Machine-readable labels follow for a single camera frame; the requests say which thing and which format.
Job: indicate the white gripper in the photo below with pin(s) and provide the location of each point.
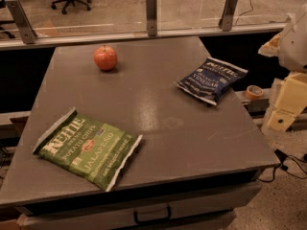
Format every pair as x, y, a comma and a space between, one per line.
295, 48

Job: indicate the green jalapeno chip bag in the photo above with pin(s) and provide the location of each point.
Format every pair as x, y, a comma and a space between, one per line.
87, 147

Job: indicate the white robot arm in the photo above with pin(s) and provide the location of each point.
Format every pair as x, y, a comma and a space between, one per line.
290, 46

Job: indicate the blue vinegar chip bag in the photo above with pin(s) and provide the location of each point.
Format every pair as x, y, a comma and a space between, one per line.
211, 80

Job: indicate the red apple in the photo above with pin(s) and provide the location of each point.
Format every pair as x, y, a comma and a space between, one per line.
105, 58

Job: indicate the orange tape roll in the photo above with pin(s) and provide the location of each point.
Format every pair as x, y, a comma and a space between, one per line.
254, 92

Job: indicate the grey table drawer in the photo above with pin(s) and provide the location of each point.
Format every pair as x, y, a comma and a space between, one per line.
211, 209

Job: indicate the metal railing beam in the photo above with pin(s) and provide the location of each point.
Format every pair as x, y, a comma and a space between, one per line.
42, 42

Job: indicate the right metal glass bracket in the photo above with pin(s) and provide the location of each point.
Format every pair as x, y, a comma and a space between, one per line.
226, 20

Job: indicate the metal glass bracket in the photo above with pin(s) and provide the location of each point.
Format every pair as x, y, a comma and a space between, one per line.
226, 20
20, 18
151, 13

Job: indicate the middle metal glass bracket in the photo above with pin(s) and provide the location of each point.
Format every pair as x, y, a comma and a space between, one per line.
151, 13

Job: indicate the black drawer handle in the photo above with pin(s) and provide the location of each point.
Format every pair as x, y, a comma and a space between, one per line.
152, 216

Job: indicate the left metal glass bracket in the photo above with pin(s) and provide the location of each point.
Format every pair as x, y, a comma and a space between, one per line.
20, 18

